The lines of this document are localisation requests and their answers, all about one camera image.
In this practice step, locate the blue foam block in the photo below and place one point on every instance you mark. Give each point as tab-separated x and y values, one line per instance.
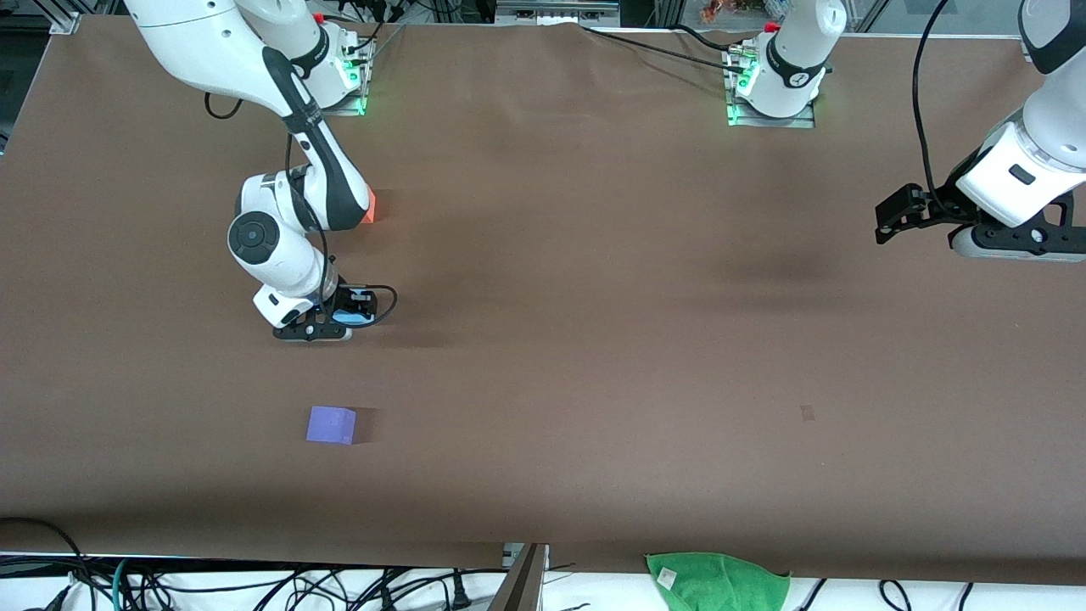
348	317

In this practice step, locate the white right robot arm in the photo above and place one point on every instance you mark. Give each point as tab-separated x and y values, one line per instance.
212	42

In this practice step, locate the purple foam block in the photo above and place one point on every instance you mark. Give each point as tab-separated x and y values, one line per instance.
329	424

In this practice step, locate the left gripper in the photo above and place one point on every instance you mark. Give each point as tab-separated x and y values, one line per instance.
944	209

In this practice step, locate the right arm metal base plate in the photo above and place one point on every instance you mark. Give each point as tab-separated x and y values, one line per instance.
352	103

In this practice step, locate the green cloth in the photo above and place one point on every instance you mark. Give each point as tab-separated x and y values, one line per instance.
721	585

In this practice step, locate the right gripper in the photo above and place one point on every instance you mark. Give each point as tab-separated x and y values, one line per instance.
345	299

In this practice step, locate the aluminium corner bracket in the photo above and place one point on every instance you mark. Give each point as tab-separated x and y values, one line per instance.
65	24

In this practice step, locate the aluminium frame rail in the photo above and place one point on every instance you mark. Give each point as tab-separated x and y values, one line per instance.
556	12

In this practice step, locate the brown table cover sheet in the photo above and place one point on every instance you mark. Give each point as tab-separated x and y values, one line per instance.
543	382

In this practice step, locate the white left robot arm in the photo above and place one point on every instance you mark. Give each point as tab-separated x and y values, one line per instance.
797	51

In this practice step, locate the orange background object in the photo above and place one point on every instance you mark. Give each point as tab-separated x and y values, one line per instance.
717	10

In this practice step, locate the white connector box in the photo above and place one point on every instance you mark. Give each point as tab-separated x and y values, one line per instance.
511	553

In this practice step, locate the black power plug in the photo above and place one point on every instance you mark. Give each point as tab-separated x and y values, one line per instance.
461	591

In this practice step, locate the grey metal bar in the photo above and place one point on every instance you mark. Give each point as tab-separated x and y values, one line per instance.
519	585

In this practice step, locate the orange foam block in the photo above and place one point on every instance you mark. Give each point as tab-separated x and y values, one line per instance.
371	208

